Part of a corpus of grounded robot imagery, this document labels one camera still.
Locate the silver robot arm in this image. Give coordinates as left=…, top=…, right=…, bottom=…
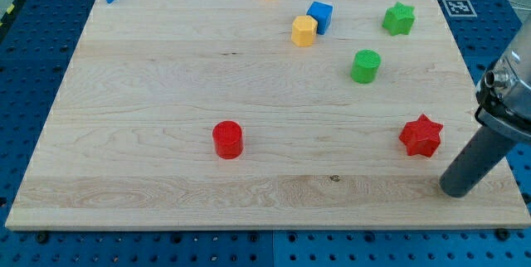
left=475, top=20, right=530, bottom=143

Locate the red star block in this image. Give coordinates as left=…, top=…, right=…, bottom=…
left=399, top=114, right=444, bottom=158

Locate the green star block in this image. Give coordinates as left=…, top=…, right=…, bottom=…
left=382, top=2, right=416, bottom=36

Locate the red cylinder block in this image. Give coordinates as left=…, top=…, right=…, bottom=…
left=212, top=120, right=244, bottom=159

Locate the wooden board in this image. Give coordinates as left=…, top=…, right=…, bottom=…
left=6, top=0, right=530, bottom=231

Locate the yellow hexagon block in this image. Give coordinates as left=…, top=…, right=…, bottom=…
left=291, top=15, right=318, bottom=47

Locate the green cylinder block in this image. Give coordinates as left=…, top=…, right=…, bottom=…
left=350, top=49, right=382, bottom=84

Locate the blue cube block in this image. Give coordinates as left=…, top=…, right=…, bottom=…
left=306, top=1, right=334, bottom=35

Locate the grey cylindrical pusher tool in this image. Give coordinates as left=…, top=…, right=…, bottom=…
left=439, top=126, right=516, bottom=197

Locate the fiducial marker tag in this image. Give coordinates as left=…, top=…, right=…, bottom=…
left=442, top=0, right=477, bottom=17

